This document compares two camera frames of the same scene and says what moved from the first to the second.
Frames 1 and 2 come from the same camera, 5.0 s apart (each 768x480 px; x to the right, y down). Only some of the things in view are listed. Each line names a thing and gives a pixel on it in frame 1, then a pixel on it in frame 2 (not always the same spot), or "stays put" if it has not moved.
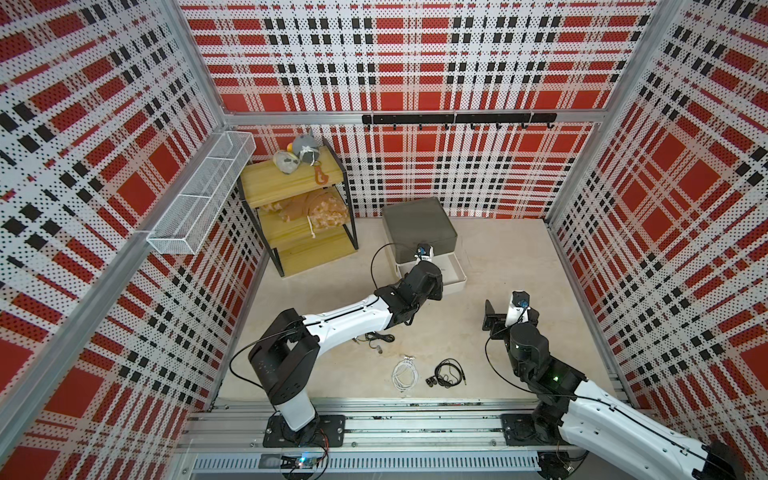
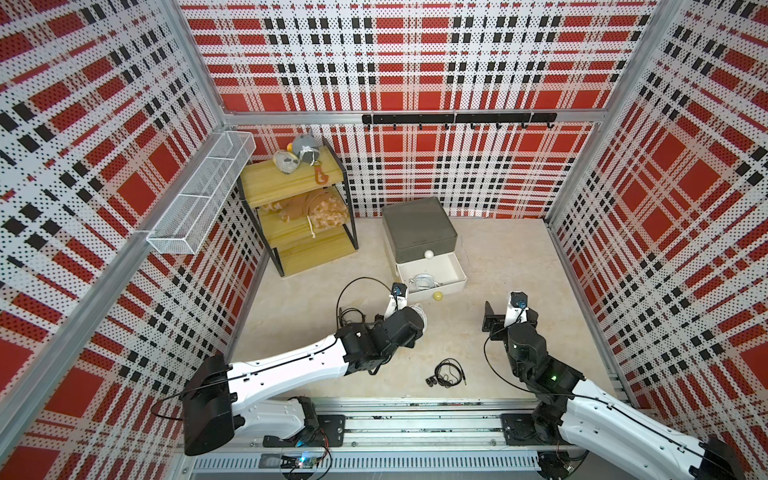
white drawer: [453, 275] stays put
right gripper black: [497, 319] stays put
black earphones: [447, 373] stays put
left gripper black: [436, 293] → [411, 342]
